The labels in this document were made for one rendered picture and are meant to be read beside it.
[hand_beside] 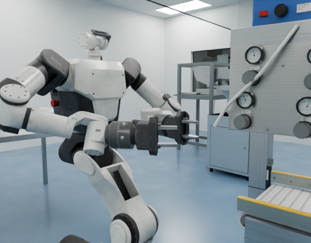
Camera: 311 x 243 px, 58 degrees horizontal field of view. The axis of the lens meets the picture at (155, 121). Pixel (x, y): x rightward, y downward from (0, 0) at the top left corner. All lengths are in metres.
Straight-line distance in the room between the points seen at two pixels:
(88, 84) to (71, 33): 4.99
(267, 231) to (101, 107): 0.76
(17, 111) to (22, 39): 4.79
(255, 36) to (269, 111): 0.16
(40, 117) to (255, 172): 0.71
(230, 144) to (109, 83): 2.57
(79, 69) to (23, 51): 4.50
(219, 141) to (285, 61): 3.06
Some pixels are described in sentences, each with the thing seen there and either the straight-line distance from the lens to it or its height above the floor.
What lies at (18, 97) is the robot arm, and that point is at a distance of 0.87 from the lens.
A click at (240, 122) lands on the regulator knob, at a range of 0.64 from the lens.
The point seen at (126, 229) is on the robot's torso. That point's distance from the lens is 1.14.
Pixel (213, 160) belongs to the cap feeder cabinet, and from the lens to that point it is 3.75.
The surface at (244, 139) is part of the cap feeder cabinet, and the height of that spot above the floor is 0.50.
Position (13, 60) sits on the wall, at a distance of 5.54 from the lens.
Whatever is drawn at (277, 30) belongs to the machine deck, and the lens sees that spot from 0.65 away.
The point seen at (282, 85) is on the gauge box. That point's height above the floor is 1.15.
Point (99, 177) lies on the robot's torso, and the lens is 1.19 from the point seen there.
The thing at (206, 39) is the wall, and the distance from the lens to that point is 7.05.
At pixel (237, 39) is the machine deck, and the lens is 0.68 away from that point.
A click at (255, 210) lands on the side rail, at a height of 0.85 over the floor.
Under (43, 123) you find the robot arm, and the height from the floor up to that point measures 1.04.
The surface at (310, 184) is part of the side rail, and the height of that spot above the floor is 0.85.
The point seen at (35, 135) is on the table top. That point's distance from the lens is 1.85.
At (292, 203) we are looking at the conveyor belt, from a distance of 0.87.
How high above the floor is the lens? 1.15
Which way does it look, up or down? 7 degrees down
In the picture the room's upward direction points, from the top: straight up
